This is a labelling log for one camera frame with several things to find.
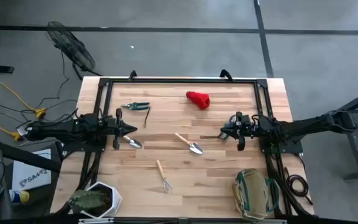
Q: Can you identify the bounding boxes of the silver aluminium bracket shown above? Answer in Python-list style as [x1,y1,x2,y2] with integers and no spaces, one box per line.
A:
[78,217,115,224]

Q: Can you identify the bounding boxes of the cactus in white pot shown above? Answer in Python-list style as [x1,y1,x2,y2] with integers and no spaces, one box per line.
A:
[68,181,123,219]

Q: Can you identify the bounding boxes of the hand rake wooden handle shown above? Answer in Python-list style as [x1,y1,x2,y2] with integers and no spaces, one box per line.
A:
[155,159,173,194]

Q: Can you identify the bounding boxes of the green-handled pruning shears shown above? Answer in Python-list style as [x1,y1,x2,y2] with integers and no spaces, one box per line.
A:
[121,101,151,111]

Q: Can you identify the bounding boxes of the dark grey desk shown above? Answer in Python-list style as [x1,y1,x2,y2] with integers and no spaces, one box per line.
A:
[0,108,63,220]

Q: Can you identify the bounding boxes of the thin dark garden tool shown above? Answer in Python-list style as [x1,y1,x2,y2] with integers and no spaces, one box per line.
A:
[143,106,152,129]

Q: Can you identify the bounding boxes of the white printed box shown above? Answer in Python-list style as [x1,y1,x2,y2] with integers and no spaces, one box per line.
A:
[11,149,52,192]

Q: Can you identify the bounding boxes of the red gardening gloves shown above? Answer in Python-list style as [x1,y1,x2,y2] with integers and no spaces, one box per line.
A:
[185,90,211,111]

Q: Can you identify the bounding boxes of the dark tool with green handle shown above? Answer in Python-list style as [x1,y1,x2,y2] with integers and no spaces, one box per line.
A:
[200,132,229,140]

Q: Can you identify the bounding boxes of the black aluminium table frame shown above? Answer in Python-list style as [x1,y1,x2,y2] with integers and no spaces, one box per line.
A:
[73,77,316,218]

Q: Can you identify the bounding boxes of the black fan power cord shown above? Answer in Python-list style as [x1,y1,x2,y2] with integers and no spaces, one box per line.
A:
[35,49,71,110]

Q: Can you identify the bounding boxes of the blue yellow bottle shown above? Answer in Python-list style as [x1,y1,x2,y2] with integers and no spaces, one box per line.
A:
[9,189,30,205]

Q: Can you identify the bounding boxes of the yellow extension cable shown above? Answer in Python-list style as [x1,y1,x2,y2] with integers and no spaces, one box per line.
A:
[0,60,48,141]

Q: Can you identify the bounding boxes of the black floor fan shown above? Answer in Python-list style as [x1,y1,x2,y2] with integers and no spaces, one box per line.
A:
[45,21,103,80]

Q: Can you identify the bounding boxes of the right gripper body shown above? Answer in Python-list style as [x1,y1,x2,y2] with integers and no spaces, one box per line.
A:
[235,111,260,152]

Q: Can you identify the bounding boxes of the coiled black cable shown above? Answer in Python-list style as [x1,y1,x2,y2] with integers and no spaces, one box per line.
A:
[285,167,314,206]

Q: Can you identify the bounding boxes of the pointed trowel wooden handle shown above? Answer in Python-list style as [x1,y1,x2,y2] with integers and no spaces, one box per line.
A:
[174,132,204,156]

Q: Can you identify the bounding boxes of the beige green gardening bag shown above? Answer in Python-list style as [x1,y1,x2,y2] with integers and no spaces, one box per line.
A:
[231,168,280,222]

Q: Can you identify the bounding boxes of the round-blade trowel wooden handle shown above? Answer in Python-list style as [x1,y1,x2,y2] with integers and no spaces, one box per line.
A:
[122,134,144,150]

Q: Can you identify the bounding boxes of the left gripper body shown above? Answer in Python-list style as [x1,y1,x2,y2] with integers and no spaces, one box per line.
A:
[104,108,124,151]

